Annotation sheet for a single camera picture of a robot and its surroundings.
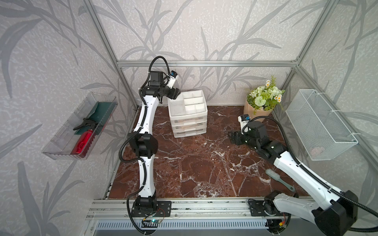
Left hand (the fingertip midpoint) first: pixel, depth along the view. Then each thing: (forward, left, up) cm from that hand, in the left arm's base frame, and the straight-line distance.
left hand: (175, 88), depth 89 cm
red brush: (-42, +33, +4) cm, 53 cm away
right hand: (-27, -33, -7) cm, 43 cm away
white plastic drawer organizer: (-13, -8, -9) cm, 18 cm away
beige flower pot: (-9, -50, -13) cm, 52 cm away
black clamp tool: (-30, +37, +4) cm, 48 cm away
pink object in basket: (-38, -72, -8) cm, 82 cm away
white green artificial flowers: (-9, -52, +2) cm, 53 cm away
